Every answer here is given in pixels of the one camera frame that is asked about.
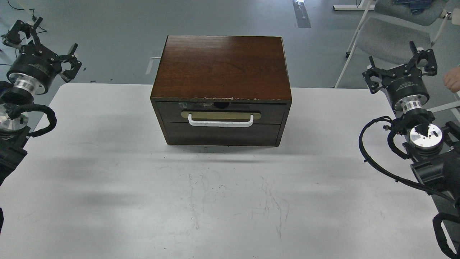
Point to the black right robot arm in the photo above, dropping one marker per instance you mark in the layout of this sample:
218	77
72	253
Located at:
434	150

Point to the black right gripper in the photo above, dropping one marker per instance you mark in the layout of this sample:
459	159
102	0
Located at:
423	63

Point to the dark wooden drawer cabinet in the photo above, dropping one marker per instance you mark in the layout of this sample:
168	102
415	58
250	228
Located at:
222	69

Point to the white table leg frame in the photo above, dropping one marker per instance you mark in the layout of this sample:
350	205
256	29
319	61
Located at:
354	6

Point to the wooden drawer with white handle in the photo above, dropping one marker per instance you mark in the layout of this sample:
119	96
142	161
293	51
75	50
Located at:
263	113

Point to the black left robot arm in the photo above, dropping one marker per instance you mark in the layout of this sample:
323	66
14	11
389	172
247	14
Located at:
15	106

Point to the person's bare hand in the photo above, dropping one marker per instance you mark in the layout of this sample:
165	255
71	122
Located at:
451	79

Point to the grey office chair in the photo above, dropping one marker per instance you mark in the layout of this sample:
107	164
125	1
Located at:
389	41

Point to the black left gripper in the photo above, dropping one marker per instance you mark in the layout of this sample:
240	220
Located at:
34	70

